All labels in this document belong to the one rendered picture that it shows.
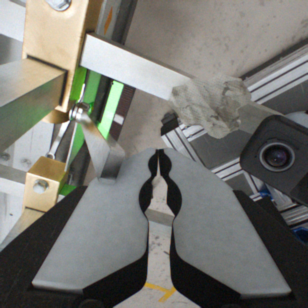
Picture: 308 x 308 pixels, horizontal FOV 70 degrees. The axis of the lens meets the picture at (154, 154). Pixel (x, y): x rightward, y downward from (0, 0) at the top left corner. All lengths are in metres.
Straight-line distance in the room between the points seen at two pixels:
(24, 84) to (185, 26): 0.96
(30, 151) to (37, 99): 0.44
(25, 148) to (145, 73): 0.45
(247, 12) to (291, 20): 0.19
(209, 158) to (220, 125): 0.83
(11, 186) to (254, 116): 0.37
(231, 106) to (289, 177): 0.10
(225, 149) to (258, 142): 0.89
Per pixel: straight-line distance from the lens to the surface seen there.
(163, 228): 0.42
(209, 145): 1.03
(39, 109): 0.20
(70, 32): 0.24
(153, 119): 1.18
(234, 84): 0.24
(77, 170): 0.51
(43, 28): 0.24
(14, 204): 0.77
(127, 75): 0.24
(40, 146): 0.61
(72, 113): 0.28
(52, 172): 0.38
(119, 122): 0.43
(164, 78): 0.24
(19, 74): 0.21
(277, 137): 0.17
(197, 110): 0.25
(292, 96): 1.07
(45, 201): 0.40
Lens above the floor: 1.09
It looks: 59 degrees down
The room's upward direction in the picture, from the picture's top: 179 degrees counter-clockwise
